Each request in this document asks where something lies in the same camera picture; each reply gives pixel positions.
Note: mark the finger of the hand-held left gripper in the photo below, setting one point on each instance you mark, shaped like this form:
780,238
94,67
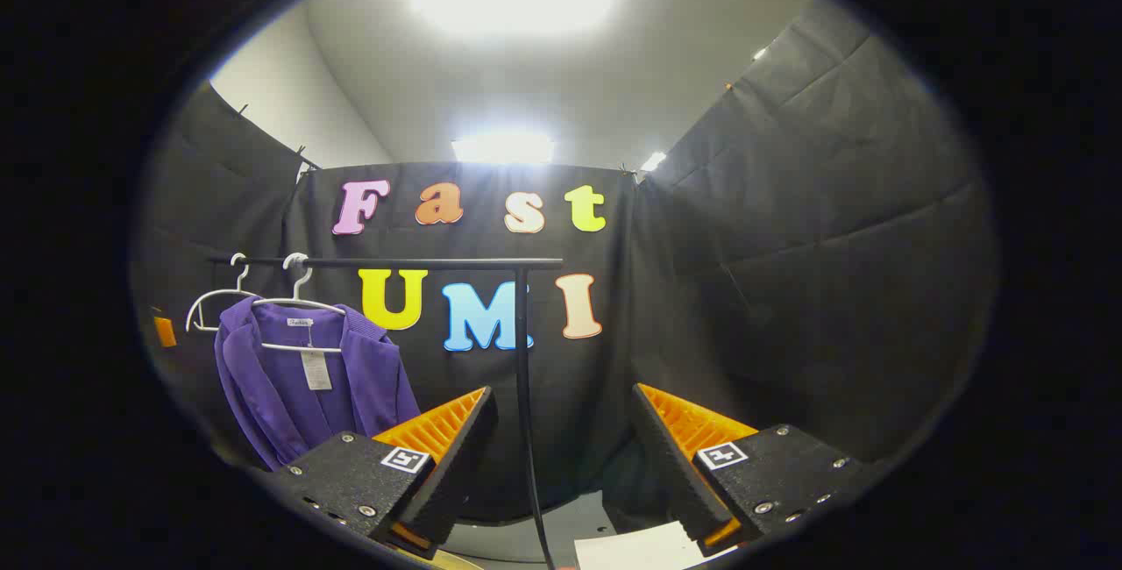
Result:
165,331

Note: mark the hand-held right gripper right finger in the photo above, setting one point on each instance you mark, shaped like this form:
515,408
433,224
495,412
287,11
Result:
671,465

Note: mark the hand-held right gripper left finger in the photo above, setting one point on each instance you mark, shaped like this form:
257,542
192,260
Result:
460,465

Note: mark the purple knit cardigan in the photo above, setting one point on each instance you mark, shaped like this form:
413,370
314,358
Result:
263,395

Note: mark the white plastic hanger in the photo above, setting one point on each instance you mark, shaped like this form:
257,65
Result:
213,295
298,348

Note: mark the black metal clothes rack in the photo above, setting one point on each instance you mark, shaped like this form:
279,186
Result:
523,359

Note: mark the black backdrop cloth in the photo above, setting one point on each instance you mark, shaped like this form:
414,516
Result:
789,289

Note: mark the small ceiling light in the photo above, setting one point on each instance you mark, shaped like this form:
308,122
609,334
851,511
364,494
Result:
655,161

